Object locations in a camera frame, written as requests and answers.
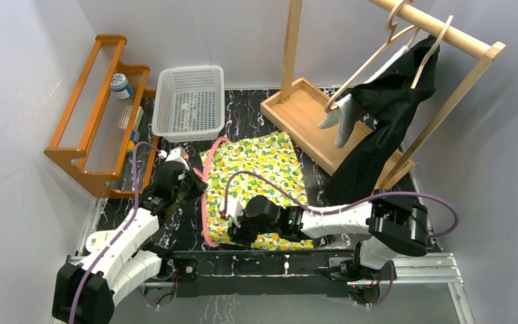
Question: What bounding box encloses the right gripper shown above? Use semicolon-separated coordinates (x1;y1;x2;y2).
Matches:
227;209;279;249

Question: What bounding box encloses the pink hanger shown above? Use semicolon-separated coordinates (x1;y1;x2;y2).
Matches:
193;136;232;249

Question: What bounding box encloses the yellow green patterned cloth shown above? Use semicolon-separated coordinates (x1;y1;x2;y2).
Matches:
199;132;308;247

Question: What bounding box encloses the white cloth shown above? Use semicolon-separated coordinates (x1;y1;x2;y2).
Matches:
318;45;409;148

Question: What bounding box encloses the black skirt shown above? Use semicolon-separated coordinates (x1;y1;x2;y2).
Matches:
324;35;440;206

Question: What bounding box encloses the beige wooden hanger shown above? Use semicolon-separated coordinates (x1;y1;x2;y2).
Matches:
410;15;454;89

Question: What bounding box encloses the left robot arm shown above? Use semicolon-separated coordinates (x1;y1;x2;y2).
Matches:
52;158;206;323

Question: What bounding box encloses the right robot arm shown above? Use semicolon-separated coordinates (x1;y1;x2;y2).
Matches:
220;193;428;279

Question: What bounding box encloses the white plastic basket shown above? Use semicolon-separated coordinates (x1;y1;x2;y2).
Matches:
151;65;225;143

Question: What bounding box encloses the orange wooden shelf rack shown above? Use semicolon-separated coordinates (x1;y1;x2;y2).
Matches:
44;34;156;198

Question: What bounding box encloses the white label tag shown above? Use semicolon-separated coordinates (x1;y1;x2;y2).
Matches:
84;229;117;253

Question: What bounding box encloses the small white blue jar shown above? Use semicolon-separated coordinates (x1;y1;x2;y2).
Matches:
109;73;133;100

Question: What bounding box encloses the wooden clothes rack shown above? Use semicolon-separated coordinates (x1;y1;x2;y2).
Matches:
261;0;506;189

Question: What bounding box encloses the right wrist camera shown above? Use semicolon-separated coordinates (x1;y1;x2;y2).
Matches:
219;198;245;227

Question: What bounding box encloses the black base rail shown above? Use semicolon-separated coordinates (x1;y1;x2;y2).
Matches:
171;249;354;298

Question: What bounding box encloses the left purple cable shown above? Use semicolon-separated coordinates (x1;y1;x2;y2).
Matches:
67;141;166;324

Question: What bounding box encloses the purple cable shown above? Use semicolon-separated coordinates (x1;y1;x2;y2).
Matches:
67;141;166;324
220;170;459;309

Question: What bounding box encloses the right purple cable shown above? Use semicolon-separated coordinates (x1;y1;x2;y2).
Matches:
220;170;459;309

